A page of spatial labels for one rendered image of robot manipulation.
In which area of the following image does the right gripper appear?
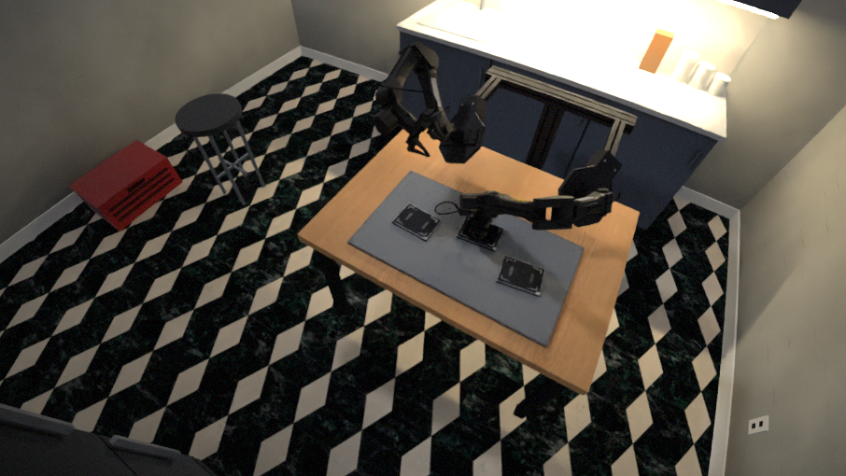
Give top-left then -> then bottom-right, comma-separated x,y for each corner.
400,109 -> 445,157

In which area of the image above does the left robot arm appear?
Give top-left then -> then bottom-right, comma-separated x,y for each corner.
459,175 -> 613,231

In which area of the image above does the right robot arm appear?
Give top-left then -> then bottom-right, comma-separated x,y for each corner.
373,41 -> 480,146

